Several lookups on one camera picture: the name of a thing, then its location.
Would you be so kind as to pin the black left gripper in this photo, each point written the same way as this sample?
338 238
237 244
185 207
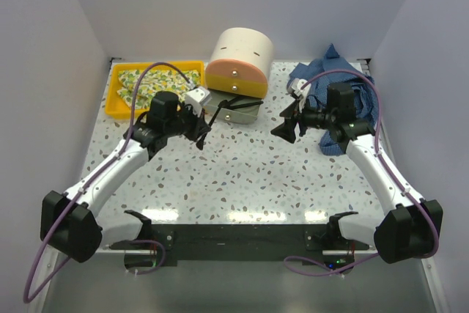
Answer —
200 126

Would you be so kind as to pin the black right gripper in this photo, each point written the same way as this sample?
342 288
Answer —
286 131

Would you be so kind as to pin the black fan makeup brush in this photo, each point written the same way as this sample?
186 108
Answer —
247 105

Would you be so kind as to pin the short black makeup brush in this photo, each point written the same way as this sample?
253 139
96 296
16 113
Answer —
224 104

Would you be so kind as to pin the round cream drawer organizer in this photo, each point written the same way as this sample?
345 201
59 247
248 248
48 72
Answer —
240 65

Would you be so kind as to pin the yellow plastic tray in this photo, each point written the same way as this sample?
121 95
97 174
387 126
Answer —
191 71

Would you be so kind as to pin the black thin makeup brush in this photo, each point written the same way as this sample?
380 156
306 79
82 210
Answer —
238 100

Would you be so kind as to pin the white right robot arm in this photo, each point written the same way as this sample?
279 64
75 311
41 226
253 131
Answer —
410 225

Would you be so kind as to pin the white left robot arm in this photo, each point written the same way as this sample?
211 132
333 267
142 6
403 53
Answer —
69 220

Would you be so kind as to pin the blue checkered cloth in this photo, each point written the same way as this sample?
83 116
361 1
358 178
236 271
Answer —
365 99

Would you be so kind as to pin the lemon print cloth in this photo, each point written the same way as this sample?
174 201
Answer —
154 81

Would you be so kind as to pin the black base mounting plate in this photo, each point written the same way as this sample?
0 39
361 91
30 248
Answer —
231 243

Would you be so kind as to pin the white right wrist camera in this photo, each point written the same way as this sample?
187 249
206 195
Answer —
299 89

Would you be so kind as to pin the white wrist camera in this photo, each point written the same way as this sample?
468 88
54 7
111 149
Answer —
299 89
197 98

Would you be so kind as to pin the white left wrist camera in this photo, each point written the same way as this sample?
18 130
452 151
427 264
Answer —
197 98

